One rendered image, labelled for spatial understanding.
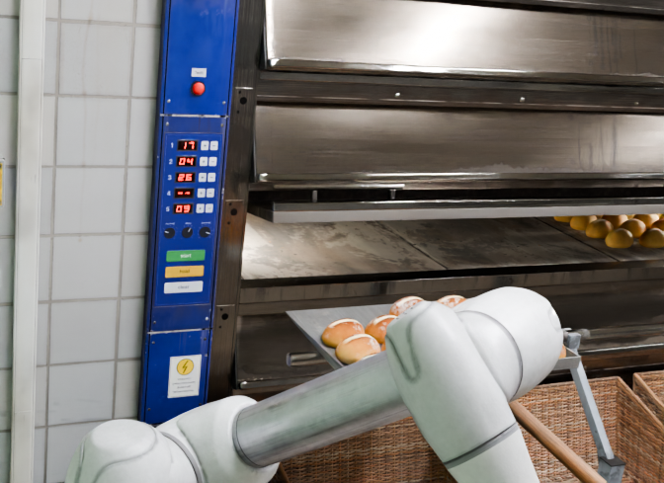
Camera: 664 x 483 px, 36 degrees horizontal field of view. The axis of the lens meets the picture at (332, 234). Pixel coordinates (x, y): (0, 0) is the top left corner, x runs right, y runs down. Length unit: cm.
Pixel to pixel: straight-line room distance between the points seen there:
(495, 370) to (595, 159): 166
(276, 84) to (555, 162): 82
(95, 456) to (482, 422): 62
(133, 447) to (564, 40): 162
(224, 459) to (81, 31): 98
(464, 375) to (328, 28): 132
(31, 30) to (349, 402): 107
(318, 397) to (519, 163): 131
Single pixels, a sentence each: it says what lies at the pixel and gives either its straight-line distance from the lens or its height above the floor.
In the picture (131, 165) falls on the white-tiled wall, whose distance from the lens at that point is 229.
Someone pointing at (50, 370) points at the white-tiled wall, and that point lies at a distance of 242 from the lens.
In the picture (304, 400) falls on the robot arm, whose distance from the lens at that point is 155.
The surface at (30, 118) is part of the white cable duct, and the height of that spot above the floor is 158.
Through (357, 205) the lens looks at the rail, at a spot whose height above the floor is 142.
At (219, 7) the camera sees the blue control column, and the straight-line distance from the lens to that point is 224.
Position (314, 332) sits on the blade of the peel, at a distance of 224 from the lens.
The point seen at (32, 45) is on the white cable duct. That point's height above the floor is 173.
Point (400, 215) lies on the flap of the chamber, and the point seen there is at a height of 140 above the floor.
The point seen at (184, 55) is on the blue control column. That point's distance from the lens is 223.
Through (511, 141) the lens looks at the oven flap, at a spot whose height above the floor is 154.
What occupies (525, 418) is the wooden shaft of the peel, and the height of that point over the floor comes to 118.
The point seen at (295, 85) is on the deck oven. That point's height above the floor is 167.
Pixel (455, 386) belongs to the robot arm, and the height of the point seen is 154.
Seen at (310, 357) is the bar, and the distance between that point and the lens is 215.
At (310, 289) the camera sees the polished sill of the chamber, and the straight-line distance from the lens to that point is 253.
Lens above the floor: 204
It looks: 17 degrees down
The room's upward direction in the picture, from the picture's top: 7 degrees clockwise
